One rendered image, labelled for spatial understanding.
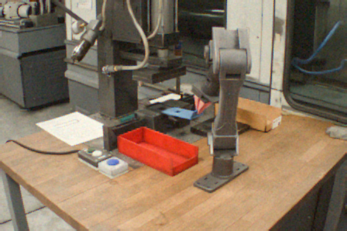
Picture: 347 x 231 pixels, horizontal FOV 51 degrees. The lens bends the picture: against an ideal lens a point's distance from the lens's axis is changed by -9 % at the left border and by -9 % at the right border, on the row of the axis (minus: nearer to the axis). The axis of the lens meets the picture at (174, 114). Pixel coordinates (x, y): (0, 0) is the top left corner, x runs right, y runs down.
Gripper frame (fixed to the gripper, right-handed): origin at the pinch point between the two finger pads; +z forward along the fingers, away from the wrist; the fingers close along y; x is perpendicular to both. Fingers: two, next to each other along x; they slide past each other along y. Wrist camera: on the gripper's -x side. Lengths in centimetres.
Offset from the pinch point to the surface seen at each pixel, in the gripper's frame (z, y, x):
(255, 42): -6, 22, -63
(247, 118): 5.1, -8.0, -23.9
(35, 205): 152, 81, 6
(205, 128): 10.2, -1.1, -8.3
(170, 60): -9.3, 18.3, 1.3
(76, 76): 108, 150, -66
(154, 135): 10.1, 4.4, 13.2
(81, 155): 15.5, 10.9, 38.2
